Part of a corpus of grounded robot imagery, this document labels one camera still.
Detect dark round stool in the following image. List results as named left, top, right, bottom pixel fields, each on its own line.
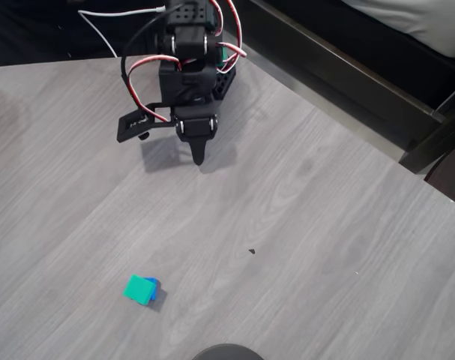
left=424, top=144, right=455, bottom=211

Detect green cube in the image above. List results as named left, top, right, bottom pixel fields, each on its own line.
left=122, top=274, right=157, bottom=307

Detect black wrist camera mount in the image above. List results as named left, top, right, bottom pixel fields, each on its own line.
left=116, top=102, right=175, bottom=143

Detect dark wooden bed frame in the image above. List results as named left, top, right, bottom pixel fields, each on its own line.
left=245, top=0, right=455, bottom=174

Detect green circuit board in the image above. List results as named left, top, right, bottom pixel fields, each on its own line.
left=216, top=41, right=231, bottom=72

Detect blue cube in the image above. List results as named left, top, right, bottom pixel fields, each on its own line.
left=142, top=277, right=162, bottom=303

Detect white cable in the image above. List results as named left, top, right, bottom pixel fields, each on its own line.
left=77, top=6, right=166, bottom=59

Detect black round base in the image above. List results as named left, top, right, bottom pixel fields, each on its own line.
left=191, top=343, right=266, bottom=360

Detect black cable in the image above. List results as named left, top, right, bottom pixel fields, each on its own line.
left=118, top=3, right=184, bottom=113

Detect white mattress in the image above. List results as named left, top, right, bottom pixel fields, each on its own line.
left=341, top=0, right=455, bottom=59

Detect red white servo wire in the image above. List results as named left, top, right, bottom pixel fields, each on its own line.
left=208, top=0, right=248, bottom=74
left=125, top=54, right=184, bottom=123

